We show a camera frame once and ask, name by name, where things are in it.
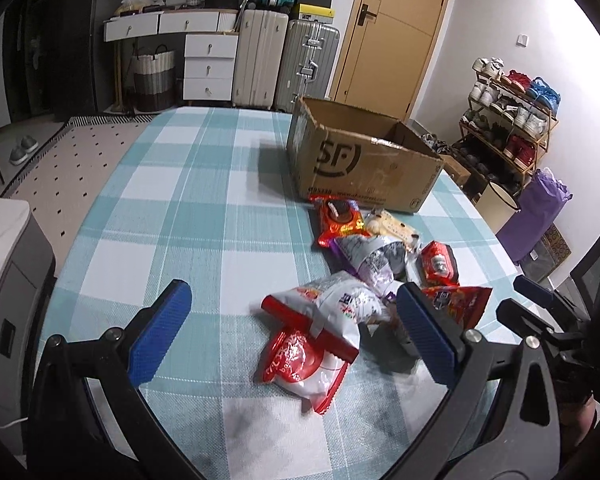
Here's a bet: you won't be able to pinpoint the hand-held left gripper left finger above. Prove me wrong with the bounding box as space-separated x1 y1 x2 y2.
27 279 216 480

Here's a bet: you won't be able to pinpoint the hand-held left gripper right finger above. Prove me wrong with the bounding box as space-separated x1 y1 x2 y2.
375 282 561 480

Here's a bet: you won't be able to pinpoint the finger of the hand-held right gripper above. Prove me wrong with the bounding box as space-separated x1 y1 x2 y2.
497 299 563 346
514 276 588 323

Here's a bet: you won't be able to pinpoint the red orange snack packet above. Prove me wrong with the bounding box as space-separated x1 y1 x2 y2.
420 285 493 331

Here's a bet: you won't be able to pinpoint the small thick red snack packet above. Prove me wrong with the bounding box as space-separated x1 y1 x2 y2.
418 241 461 286

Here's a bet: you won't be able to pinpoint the silver purple snack packet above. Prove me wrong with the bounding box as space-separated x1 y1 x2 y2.
331 234 411 301

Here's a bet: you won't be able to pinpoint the white red snack bag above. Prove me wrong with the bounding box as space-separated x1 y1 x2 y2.
255 271 391 415

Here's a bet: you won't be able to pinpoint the beige cookie packet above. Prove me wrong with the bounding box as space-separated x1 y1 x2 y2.
365 210 422 253

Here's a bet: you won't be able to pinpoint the red bag clip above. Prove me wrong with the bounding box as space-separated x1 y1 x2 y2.
261 296 360 361

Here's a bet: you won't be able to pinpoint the red chocolate cookie packet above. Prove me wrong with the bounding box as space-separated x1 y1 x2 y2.
308 195 373 250

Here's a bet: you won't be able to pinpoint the brown patterned doormat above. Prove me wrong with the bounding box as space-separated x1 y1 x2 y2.
525 225 573 281

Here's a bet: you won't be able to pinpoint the purple bag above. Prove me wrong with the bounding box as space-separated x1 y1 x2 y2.
495 167 573 266

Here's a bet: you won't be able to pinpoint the cream round container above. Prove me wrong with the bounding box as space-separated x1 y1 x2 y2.
477 180 522 241

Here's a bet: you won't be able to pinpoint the small brown cardboard box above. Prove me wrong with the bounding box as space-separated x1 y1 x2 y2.
440 154 473 188

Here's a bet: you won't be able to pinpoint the blue checked tablecloth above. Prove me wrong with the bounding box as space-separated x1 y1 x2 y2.
40 105 531 480

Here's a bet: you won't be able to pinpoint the bamboo shoe rack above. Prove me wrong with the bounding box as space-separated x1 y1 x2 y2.
457 57 561 201

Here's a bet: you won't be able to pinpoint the grey white side cabinet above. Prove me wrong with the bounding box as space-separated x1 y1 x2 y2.
0 195 56 456

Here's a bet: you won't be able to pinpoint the rows of assorted sneakers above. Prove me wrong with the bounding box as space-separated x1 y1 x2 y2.
460 57 562 181

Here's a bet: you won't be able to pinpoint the scattered pairs of shoes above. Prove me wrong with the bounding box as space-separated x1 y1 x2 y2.
420 132 451 156

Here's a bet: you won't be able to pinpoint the beige dotted rug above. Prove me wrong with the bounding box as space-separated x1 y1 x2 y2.
0 114 156 241

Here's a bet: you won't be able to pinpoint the grey woven laundry basket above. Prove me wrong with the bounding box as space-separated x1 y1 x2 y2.
131 45 176 112

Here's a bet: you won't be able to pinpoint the white desk with drawers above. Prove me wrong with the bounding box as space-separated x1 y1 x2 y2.
103 9 241 106

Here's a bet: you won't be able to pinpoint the wooden door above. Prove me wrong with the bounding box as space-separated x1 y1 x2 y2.
328 0 456 121

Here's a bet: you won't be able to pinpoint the beige suitcase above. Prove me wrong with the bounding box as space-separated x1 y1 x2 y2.
231 8 289 110

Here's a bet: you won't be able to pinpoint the silver suitcase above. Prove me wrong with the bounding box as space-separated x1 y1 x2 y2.
275 19 341 113

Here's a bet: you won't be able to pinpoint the dark grey refrigerator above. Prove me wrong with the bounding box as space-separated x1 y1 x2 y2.
47 0 123 122

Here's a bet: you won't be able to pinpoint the tall black cabinet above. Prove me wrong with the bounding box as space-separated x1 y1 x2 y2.
2 0 56 123

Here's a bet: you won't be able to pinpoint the yellow black shoe box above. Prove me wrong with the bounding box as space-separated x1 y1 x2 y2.
290 3 336 22

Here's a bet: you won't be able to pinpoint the white cable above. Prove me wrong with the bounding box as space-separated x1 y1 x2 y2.
0 400 28 431

